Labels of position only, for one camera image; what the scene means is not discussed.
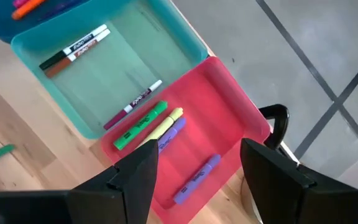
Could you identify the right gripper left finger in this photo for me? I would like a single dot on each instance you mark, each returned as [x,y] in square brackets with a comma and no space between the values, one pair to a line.
[138,193]

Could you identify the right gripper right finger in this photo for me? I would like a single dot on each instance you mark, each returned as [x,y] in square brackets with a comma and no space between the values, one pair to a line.
[269,189]

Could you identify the purple Sharpie highlighter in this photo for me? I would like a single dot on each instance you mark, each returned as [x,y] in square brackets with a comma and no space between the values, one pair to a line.
[197,179]
[172,133]

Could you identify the green Sharpie highlighter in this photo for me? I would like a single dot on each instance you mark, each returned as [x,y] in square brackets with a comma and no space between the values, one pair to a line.
[140,126]

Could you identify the yellow-green Sharpie highlighter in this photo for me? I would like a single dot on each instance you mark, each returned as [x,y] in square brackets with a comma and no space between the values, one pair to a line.
[166,124]

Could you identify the thin plum Expo marker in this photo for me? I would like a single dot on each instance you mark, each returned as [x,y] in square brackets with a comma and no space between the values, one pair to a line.
[132,105]

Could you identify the brown Expo marker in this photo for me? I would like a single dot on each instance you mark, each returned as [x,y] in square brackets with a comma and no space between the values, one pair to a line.
[78,53]

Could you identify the black Expo marker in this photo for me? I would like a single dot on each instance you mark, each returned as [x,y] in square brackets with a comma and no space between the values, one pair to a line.
[73,46]

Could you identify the pink highlighter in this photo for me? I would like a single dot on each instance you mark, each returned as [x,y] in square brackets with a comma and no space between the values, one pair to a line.
[20,3]

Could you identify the pink plastic bin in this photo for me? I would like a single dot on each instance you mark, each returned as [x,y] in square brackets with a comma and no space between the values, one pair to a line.
[222,109]

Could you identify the teal plastic bin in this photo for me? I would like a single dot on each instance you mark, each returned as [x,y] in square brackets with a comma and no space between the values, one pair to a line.
[120,62]

